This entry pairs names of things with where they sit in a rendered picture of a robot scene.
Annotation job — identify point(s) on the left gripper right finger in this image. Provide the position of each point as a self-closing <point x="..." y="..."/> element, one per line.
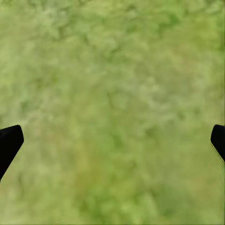
<point x="218" y="139"/>

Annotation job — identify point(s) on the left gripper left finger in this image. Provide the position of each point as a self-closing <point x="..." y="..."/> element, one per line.
<point x="11" y="139"/>

